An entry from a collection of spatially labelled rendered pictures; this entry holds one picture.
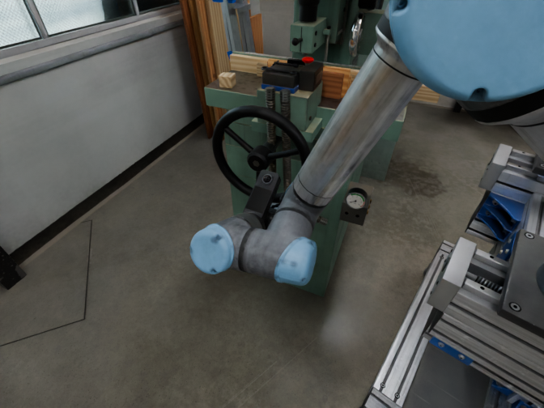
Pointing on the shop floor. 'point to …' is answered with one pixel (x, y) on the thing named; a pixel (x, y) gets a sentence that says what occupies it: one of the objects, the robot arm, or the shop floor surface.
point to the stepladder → (237, 25)
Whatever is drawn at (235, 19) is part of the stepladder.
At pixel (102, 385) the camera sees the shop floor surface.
